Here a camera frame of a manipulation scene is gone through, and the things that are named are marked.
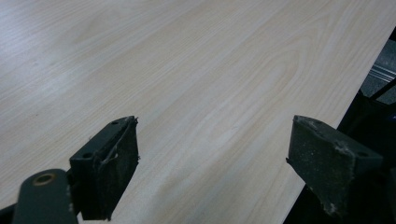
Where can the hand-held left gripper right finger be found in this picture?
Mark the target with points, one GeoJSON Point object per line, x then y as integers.
{"type": "Point", "coordinates": [323, 158]}

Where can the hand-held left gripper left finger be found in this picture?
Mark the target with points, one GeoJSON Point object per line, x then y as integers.
{"type": "Point", "coordinates": [104, 169]}

